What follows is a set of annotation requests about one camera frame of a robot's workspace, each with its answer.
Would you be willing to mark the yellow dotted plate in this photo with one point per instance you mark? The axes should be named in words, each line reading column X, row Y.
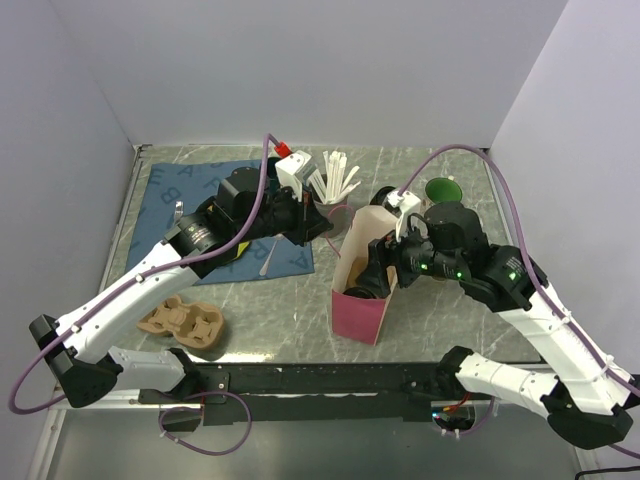
column 240, row 250

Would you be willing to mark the black plastic cup lid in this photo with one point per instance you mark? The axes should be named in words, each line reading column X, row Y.
column 360, row 292

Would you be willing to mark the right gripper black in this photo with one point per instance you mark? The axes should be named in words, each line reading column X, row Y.
column 382, row 252

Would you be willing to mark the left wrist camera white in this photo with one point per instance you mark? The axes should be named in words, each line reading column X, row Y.
column 294, row 171

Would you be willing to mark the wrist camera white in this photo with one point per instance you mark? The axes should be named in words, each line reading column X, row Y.
column 402, row 206
column 294, row 171

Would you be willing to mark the green inside ceramic mug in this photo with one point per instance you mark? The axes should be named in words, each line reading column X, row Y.
column 441, row 190

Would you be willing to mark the blue alphabet placemat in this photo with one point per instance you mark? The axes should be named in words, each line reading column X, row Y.
column 192, row 184

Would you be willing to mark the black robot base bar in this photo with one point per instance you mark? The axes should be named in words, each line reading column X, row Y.
column 306, row 392

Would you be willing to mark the stack of black lids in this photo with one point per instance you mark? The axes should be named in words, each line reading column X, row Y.
column 381, row 195

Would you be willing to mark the silver spoon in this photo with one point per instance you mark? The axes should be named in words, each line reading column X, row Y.
column 265, row 267

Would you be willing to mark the silver fork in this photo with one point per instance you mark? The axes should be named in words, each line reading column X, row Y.
column 178, row 211

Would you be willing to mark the brown cardboard cup carrier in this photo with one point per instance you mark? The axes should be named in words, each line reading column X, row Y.
column 358, row 266
column 197, row 325

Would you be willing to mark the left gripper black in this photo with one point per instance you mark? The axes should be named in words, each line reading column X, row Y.
column 310, row 222

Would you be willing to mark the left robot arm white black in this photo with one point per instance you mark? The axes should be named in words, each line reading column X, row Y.
column 79, row 347

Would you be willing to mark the pink paper gift bag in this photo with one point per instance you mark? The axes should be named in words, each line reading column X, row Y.
column 357, row 312

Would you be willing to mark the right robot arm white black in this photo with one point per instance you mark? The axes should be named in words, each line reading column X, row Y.
column 585, row 397

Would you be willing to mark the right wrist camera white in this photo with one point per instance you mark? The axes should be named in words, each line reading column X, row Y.
column 402, row 206

